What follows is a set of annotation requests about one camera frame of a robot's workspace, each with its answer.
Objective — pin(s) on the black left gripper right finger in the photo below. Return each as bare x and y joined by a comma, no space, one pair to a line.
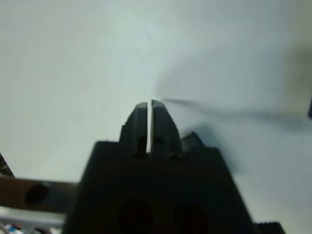
162,129

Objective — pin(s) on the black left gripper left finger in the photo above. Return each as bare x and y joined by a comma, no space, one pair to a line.
139,126

